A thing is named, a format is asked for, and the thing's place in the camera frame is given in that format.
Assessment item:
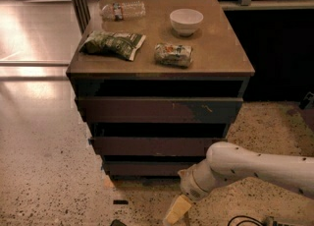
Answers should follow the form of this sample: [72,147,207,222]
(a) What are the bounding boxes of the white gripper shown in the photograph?
[163,162,213,226]

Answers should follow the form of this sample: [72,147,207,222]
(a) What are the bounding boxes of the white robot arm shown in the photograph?
[163,141,314,226]

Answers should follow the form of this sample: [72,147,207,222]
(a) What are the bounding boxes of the brown drawer cabinet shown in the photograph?
[65,0,256,182]

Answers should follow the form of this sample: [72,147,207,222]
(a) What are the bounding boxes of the top drawer front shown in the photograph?
[76,97,242,124]

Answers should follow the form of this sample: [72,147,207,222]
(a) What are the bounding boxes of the dark object bottom edge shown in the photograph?
[110,219,127,226]

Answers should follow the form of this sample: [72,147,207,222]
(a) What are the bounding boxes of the crushed drink can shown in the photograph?
[154,43,193,68]

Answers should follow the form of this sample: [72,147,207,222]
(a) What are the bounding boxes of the green chip bag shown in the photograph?
[79,30,146,61]

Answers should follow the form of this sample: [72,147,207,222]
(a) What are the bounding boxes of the white ceramic bowl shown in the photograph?
[170,9,203,36]

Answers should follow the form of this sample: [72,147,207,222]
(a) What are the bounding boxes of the clear plastic water bottle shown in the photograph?
[100,1,146,21]

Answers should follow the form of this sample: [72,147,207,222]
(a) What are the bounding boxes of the black cable on floor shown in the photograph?
[227,215,266,226]

